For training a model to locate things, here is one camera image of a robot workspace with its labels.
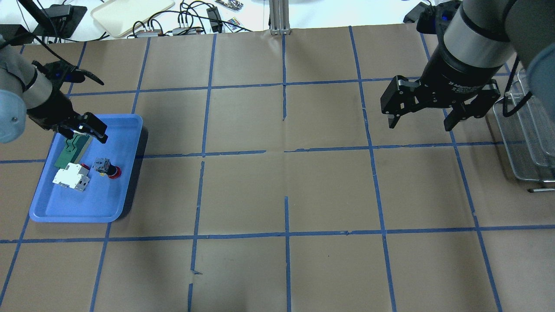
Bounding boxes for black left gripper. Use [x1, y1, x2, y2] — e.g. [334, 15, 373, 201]
[26, 94, 108, 144]

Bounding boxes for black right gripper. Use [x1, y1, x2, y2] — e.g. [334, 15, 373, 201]
[380, 48, 501, 132]

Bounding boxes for red emergency stop button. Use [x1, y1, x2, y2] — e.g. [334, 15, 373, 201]
[92, 158, 122, 179]

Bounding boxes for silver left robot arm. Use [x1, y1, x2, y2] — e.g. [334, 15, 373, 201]
[0, 38, 108, 143]

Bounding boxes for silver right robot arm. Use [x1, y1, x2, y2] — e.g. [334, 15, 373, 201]
[380, 0, 555, 132]

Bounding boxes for green terminal block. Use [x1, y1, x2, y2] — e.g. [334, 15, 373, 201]
[54, 133, 92, 169]

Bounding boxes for white circuit breaker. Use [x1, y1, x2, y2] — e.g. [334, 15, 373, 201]
[52, 162, 91, 192]

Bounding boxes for blue plastic tray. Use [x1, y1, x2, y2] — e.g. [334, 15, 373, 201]
[29, 114, 147, 223]

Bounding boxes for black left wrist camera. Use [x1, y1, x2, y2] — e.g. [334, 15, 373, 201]
[32, 60, 104, 87]

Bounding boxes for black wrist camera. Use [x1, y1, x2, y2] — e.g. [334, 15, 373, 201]
[32, 60, 104, 87]
[403, 0, 462, 34]

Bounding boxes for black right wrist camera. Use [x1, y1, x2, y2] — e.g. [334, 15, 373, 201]
[403, 0, 462, 34]

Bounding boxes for aluminium frame post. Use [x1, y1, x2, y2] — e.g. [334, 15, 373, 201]
[269, 0, 291, 36]

